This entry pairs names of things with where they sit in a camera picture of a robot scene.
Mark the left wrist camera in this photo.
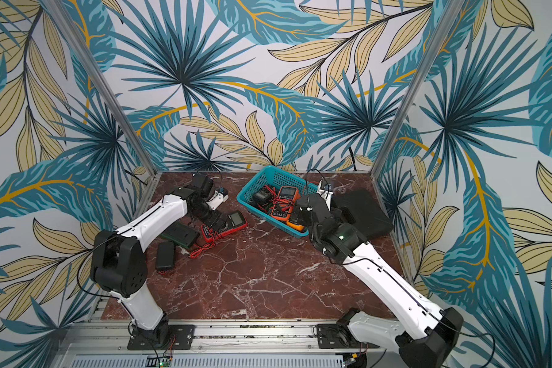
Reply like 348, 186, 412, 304
206, 186, 228, 210

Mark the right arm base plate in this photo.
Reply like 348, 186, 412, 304
312, 324, 379, 351

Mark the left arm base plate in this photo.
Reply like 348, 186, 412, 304
127, 324, 196, 351

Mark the dark red multimeter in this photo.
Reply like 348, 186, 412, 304
200, 211, 248, 242

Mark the green black multimeter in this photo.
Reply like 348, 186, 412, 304
250, 188, 274, 208

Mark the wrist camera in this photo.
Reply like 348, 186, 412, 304
206, 186, 228, 210
317, 179, 334, 199

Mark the green black device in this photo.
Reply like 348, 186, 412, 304
160, 221, 199, 251

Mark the teal plastic basket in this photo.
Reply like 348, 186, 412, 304
237, 166, 317, 239

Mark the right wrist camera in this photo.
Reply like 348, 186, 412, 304
317, 179, 334, 199

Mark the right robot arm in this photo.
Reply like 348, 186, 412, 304
297, 193, 463, 367

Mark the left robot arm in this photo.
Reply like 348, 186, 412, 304
90, 174, 228, 349

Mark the small black box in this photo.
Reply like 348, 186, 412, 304
156, 241, 176, 272

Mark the aluminium front rail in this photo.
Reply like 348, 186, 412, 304
50, 319, 405, 367

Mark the black case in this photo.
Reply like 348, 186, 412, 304
333, 189, 393, 239

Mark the orange red multimeter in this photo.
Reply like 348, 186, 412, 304
270, 186, 300, 222

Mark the yellow orange multimeter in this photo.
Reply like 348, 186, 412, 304
286, 209, 305, 232

